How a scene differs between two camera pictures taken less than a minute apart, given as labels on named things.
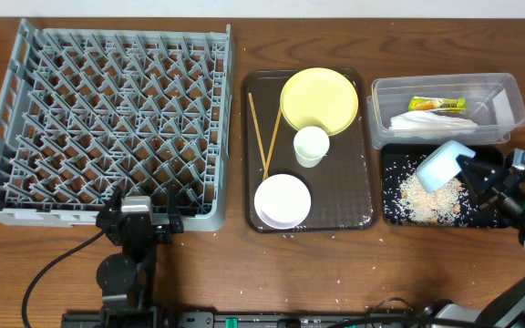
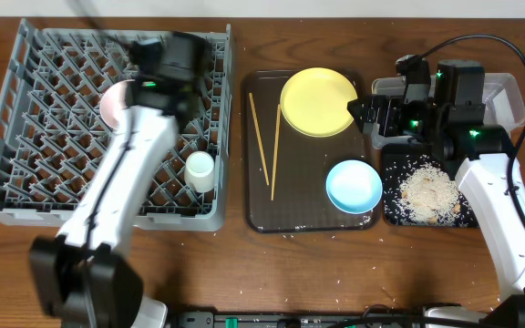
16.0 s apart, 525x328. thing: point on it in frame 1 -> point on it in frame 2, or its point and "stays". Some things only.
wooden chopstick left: (256, 128) stays
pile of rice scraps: (444, 205) stays
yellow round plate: (318, 97) stays
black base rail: (207, 319) stays
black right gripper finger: (481, 176) -> (358, 109)
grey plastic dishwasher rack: (86, 112) stays
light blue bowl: (441, 166) -> (354, 187)
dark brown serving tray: (342, 189) stays
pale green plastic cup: (311, 145) -> (200, 171)
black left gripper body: (142, 252) -> (197, 99)
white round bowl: (283, 201) -> (113, 101)
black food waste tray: (406, 203) stays
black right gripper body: (517, 202) -> (416, 120)
